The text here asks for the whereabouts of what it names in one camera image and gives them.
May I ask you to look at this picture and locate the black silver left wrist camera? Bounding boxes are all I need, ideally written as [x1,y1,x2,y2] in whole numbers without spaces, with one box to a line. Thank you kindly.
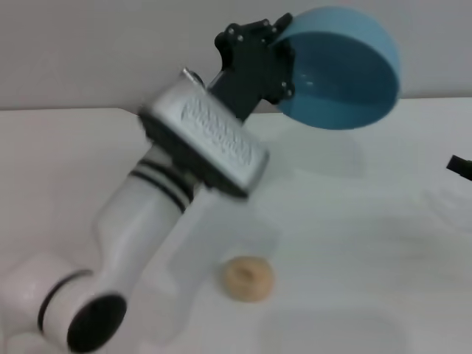
[138,69,269,200]

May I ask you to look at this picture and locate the left arm cable with connector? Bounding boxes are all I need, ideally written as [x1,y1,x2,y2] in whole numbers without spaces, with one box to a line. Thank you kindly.
[181,67,204,89]

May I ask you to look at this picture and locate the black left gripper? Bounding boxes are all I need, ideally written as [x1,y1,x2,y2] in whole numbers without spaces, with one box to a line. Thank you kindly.
[208,13,297,122]

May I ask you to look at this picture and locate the blue bowl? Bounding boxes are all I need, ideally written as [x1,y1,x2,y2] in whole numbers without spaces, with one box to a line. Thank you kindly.
[274,6,402,132]

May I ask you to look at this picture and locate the beige egg yolk pastry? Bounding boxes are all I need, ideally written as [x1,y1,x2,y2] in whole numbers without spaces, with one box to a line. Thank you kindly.
[220,256,277,304]

